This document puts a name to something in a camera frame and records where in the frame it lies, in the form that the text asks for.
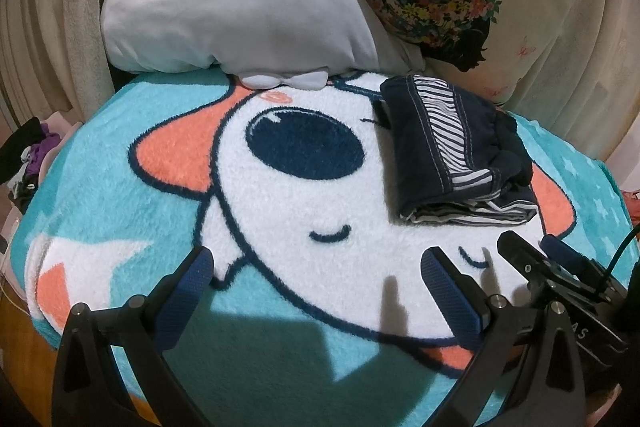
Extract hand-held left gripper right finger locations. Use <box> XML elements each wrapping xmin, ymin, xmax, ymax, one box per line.
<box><xmin>421</xmin><ymin>246</ymin><xmax>587</xmax><ymax>427</ymax></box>

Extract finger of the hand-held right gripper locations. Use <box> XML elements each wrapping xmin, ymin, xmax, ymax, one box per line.
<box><xmin>542</xmin><ymin>234</ymin><xmax>609</xmax><ymax>296</ymax></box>
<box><xmin>497</xmin><ymin>230</ymin><xmax>562</xmax><ymax>294</ymax></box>

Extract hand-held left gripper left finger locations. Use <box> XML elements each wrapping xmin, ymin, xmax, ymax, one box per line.
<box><xmin>51</xmin><ymin>246</ymin><xmax>216</xmax><ymax>427</ymax></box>

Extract navy striped pants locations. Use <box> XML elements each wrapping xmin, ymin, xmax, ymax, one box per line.
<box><xmin>374</xmin><ymin>75</ymin><xmax>540</xmax><ymax>225</ymax></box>

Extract teal printed blanket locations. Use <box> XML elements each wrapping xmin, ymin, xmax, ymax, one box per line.
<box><xmin>10</xmin><ymin>69</ymin><xmax>640</xmax><ymax>427</ymax></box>

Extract pile of black purple clothes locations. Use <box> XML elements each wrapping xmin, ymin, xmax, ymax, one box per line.
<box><xmin>0</xmin><ymin>117</ymin><xmax>63</xmax><ymax>205</ymax></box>

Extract beige curtain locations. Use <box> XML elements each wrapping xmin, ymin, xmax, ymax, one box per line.
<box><xmin>0</xmin><ymin>0</ymin><xmax>128</xmax><ymax>132</ymax></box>

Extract black cable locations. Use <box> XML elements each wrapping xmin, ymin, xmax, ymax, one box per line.
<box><xmin>604</xmin><ymin>226</ymin><xmax>640</xmax><ymax>288</ymax></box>

